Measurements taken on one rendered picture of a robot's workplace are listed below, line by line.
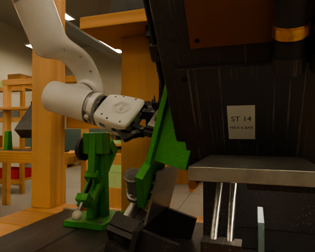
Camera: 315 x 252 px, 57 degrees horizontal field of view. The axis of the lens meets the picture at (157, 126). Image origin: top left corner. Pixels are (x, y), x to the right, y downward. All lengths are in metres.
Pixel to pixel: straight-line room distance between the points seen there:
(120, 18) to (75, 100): 0.33
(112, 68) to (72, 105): 11.22
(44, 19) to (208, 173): 0.53
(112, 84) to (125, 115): 11.16
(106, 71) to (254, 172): 11.73
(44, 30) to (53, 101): 0.17
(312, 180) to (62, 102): 0.59
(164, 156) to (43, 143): 0.70
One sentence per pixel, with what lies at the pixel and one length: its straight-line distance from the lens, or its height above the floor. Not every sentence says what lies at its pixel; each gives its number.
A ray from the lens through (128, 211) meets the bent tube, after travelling 0.67.
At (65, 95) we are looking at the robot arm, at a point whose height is 1.26.
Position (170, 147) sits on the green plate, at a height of 1.14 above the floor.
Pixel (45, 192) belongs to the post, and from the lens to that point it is 1.22.
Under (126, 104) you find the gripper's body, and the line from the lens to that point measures 0.71.
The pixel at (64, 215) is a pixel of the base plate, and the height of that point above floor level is 0.90.
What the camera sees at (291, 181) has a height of 1.12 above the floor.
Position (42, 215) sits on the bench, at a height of 0.88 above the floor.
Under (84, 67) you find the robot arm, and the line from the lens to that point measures 0.83.
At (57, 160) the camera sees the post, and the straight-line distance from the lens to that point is 1.22.
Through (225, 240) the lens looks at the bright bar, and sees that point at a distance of 0.49.
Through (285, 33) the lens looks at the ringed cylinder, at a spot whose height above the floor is 1.30.
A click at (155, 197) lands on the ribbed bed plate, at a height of 1.03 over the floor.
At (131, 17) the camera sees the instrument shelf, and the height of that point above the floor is 1.52.
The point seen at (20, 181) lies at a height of 0.24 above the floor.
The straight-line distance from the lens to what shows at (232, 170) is 0.37.
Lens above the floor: 1.18
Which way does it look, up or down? 1 degrees up
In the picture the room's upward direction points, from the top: straight up
